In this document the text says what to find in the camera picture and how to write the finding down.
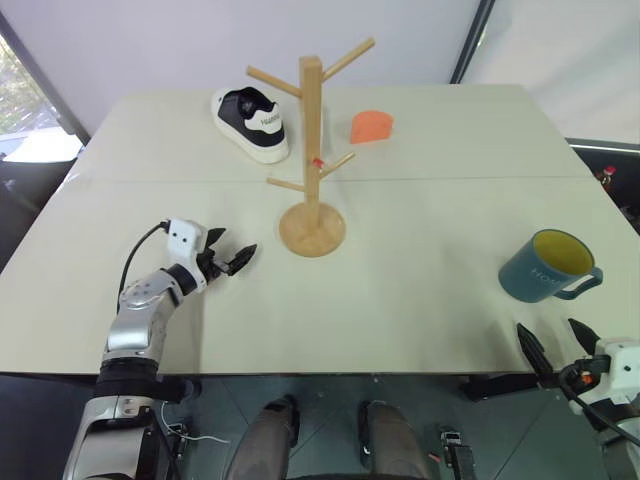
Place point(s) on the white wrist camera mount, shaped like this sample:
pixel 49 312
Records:
pixel 622 365
pixel 183 239

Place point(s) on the bottle with red cap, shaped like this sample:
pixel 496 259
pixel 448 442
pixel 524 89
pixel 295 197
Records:
pixel 607 178

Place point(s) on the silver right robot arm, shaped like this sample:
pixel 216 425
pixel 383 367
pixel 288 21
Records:
pixel 620 445

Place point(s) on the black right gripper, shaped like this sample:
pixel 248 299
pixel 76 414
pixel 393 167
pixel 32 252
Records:
pixel 580 376

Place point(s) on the blue mug yellow inside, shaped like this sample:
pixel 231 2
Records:
pixel 540 272

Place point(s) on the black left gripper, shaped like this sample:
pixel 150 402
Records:
pixel 211 264

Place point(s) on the orange wedge block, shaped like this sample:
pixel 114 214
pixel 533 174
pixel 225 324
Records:
pixel 372 127

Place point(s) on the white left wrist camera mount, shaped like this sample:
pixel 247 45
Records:
pixel 183 239

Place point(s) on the black table support bar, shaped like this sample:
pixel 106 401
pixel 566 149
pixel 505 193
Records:
pixel 500 386

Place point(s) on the black and white sneaker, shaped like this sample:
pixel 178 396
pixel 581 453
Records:
pixel 250 122

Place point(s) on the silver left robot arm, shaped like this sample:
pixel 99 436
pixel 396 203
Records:
pixel 131 320

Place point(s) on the wooden mug tree stand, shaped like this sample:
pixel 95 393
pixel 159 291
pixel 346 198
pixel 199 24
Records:
pixel 311 165

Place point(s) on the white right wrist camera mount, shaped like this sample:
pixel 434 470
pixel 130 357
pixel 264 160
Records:
pixel 622 365

